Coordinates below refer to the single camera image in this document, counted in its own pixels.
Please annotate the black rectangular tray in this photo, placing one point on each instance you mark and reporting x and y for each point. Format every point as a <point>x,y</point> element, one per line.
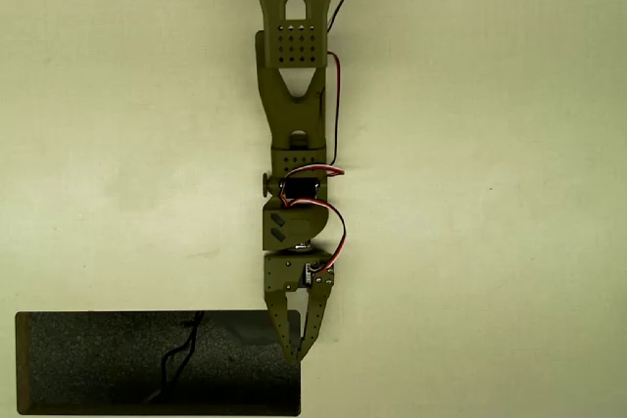
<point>98,369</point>

